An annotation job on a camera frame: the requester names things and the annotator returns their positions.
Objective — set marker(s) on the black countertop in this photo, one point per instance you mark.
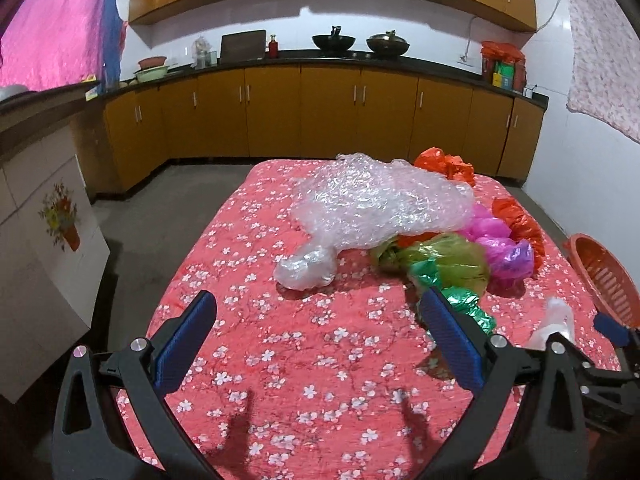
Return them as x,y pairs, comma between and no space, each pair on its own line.
430,66

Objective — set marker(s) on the black wok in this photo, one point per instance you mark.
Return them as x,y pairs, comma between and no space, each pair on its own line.
332,42

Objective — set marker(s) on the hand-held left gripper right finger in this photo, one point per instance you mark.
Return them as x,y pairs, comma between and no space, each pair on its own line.
450,340

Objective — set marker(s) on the red floral tablecloth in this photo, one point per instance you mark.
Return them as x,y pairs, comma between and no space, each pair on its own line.
300,360

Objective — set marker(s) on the thin clear plastic bag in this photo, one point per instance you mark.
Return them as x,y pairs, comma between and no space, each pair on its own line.
557,315

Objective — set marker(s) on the clear bag with jar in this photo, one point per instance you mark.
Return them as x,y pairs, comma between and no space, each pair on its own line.
202,55

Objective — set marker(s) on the white panel with flower picture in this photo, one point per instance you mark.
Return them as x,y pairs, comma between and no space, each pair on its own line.
45,285

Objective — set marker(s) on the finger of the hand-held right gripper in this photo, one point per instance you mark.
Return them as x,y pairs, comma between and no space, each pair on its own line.
611,329
612,385

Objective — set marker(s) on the shiny green plastic bag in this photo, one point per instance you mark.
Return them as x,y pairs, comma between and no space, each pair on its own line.
470,305

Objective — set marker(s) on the clear plastic bag bundle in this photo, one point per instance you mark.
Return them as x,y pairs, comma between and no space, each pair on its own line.
305,267

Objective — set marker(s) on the clear bubble wrap sheet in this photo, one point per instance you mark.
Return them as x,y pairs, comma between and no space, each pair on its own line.
380,200

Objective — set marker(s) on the pink hanging cloth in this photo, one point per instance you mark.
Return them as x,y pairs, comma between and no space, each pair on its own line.
50,25

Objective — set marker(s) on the brown cutting board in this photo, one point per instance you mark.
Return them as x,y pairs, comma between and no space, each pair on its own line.
243,46

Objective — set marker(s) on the blue hanging cloth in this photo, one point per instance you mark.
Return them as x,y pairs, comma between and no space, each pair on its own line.
112,35

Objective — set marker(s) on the red basin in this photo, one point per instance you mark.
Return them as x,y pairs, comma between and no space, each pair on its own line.
151,62

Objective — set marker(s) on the red bottle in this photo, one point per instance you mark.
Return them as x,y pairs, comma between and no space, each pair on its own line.
273,49

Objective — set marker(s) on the orange bag with boxes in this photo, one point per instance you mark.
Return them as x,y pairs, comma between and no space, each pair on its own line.
502,60

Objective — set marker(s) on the orange plastic bag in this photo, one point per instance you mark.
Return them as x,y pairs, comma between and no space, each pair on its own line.
520,220
435,160

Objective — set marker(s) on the magenta plastic bag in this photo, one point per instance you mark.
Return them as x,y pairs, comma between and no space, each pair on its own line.
505,255

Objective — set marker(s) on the orange plastic basket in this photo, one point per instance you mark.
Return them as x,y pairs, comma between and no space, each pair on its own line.
605,270

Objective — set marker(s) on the black pot with lid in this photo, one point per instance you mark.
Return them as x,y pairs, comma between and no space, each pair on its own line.
387,45

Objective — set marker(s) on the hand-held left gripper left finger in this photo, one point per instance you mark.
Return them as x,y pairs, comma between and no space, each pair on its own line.
185,342

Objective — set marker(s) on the wooden lower cabinets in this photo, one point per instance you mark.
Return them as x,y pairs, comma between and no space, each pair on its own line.
325,110

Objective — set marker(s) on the olive green plastic bag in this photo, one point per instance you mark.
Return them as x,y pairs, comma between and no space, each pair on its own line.
450,255

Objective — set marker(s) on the colourful small box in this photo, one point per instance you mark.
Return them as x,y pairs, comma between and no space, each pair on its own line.
92,91

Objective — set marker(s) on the pale pink floral cloth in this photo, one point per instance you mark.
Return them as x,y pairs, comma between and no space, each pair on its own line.
605,60

